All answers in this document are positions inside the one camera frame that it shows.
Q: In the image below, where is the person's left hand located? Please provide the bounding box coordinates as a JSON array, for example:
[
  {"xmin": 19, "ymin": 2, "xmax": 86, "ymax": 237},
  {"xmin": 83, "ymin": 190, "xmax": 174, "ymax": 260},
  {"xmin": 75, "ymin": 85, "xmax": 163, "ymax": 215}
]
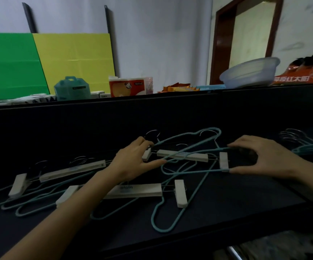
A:
[{"xmin": 108, "ymin": 136, "xmax": 167, "ymax": 183}]

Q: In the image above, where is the person's right hand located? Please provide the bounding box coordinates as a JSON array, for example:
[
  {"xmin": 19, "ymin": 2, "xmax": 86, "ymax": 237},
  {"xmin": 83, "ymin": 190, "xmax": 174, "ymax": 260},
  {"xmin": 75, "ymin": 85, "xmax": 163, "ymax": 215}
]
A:
[{"xmin": 227, "ymin": 135, "xmax": 299, "ymax": 179}]

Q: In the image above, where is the wooden clip hanger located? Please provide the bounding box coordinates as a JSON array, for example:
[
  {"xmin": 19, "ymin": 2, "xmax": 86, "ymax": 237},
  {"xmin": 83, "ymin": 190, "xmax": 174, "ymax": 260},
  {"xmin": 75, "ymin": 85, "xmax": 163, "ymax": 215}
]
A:
[
  {"xmin": 8, "ymin": 156, "xmax": 107, "ymax": 200},
  {"xmin": 142, "ymin": 147, "xmax": 230, "ymax": 172},
  {"xmin": 55, "ymin": 179, "xmax": 188, "ymax": 209}
]

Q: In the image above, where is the person's left forearm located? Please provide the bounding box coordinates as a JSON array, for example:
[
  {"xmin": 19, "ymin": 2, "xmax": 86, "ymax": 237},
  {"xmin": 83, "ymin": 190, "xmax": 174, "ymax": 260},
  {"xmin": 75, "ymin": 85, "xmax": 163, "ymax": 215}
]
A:
[{"xmin": 0, "ymin": 170, "xmax": 119, "ymax": 260}]

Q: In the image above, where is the bundle of teal hangers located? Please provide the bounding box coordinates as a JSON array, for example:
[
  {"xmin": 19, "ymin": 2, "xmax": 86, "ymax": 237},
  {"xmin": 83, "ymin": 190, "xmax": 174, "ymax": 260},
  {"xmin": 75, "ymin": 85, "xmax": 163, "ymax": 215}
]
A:
[{"xmin": 278, "ymin": 128, "xmax": 313, "ymax": 168}]

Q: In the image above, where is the orange snack packet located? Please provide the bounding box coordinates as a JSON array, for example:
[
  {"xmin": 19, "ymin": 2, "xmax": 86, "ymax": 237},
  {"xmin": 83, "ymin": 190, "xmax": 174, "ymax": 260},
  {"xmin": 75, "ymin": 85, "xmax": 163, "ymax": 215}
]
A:
[{"xmin": 157, "ymin": 83, "xmax": 200, "ymax": 93}]

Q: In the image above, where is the orange white tissue pack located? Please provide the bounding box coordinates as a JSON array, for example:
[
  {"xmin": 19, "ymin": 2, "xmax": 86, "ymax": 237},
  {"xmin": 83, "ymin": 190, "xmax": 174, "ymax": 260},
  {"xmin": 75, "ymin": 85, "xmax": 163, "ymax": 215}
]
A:
[{"xmin": 108, "ymin": 76, "xmax": 154, "ymax": 98}]

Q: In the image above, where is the light blue plastic tray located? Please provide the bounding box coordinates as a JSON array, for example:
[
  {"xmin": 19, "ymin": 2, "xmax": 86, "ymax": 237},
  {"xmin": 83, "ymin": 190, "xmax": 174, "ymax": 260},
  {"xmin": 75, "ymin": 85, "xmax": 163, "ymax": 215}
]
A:
[{"xmin": 197, "ymin": 84, "xmax": 226, "ymax": 91}]

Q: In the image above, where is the small white box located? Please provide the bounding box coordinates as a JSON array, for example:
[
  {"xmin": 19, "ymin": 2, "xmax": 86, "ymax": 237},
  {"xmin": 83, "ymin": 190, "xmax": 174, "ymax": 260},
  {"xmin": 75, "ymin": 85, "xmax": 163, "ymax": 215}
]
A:
[{"xmin": 90, "ymin": 90, "xmax": 112, "ymax": 99}]

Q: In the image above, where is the translucent plastic basin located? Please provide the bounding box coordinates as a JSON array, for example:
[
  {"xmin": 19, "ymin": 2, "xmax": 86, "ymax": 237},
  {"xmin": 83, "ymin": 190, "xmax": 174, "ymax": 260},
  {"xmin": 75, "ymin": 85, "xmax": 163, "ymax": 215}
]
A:
[{"xmin": 219, "ymin": 57, "xmax": 281, "ymax": 89}]

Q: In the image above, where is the teal plastic container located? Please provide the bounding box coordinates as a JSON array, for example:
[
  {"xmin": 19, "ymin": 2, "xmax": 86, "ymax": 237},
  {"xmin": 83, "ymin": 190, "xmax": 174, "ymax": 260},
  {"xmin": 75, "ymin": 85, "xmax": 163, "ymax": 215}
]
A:
[{"xmin": 54, "ymin": 76, "xmax": 91, "ymax": 101}]

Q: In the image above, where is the orange red bag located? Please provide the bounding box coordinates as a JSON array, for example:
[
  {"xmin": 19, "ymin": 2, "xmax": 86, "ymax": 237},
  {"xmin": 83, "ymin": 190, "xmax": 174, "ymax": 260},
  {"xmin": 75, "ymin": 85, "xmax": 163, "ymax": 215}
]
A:
[{"xmin": 271, "ymin": 52, "xmax": 313, "ymax": 86}]

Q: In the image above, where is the yellow board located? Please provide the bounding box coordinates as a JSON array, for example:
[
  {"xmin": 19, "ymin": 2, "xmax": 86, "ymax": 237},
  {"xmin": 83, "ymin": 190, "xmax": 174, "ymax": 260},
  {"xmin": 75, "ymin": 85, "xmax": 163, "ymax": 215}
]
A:
[{"xmin": 32, "ymin": 33, "xmax": 116, "ymax": 94}]

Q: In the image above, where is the black pole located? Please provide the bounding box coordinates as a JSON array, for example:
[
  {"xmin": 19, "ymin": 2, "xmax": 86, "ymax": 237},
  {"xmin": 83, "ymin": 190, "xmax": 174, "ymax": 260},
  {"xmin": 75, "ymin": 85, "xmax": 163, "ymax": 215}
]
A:
[
  {"xmin": 104, "ymin": 5, "xmax": 120, "ymax": 78},
  {"xmin": 22, "ymin": 2, "xmax": 38, "ymax": 34}
]

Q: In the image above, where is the black white patterned box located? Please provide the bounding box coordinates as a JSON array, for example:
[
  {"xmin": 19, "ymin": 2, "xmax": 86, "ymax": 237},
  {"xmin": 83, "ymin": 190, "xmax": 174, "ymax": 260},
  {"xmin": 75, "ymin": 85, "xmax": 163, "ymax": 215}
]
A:
[{"xmin": 0, "ymin": 93, "xmax": 57, "ymax": 107}]

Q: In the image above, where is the green board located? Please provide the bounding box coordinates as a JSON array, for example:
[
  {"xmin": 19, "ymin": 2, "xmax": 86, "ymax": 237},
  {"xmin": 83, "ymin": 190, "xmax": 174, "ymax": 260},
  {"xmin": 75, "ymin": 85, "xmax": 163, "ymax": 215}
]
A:
[{"xmin": 0, "ymin": 33, "xmax": 50, "ymax": 101}]

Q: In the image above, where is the teal wire hanger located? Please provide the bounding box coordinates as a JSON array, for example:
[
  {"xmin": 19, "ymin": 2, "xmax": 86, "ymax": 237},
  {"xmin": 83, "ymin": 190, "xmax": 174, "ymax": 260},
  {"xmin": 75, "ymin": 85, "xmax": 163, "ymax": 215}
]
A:
[
  {"xmin": 0, "ymin": 170, "xmax": 98, "ymax": 212},
  {"xmin": 151, "ymin": 127, "xmax": 231, "ymax": 177},
  {"xmin": 151, "ymin": 160, "xmax": 220, "ymax": 233},
  {"xmin": 0, "ymin": 184, "xmax": 67, "ymax": 217},
  {"xmin": 90, "ymin": 161, "xmax": 198, "ymax": 221}
]

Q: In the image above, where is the brown wooden door frame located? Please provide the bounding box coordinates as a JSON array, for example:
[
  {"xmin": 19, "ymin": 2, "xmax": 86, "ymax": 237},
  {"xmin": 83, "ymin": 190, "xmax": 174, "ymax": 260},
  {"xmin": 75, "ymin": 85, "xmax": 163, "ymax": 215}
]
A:
[{"xmin": 209, "ymin": 0, "xmax": 284, "ymax": 85}]

